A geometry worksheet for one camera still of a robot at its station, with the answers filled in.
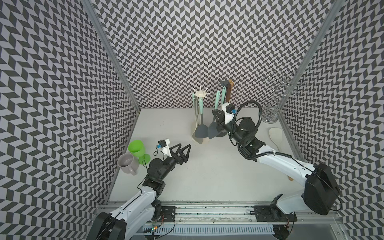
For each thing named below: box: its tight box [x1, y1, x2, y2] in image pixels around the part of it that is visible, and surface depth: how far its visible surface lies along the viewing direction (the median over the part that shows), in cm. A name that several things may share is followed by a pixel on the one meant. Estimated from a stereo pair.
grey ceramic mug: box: [117, 153, 140, 176], surface depth 83 cm
